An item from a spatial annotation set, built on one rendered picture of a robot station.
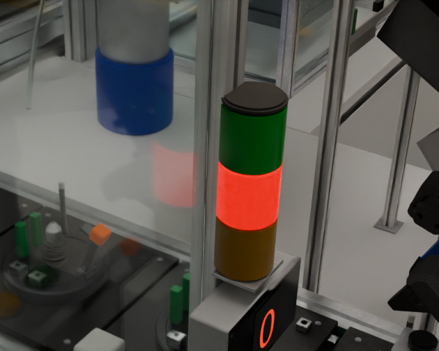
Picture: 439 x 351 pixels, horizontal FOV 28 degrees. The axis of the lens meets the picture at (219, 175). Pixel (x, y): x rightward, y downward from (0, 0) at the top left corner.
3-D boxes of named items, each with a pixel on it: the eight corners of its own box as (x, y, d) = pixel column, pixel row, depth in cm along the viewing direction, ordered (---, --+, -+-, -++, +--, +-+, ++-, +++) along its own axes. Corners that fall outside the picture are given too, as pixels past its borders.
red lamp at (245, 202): (288, 208, 71) (293, 156, 68) (259, 237, 67) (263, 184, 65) (235, 190, 73) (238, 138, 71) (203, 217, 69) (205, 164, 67)
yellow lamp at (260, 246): (283, 258, 74) (288, 209, 71) (255, 289, 70) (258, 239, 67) (232, 239, 76) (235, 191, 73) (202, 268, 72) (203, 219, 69)
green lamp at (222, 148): (293, 155, 68) (299, 98, 66) (263, 182, 65) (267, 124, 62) (238, 137, 70) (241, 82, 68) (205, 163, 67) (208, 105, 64)
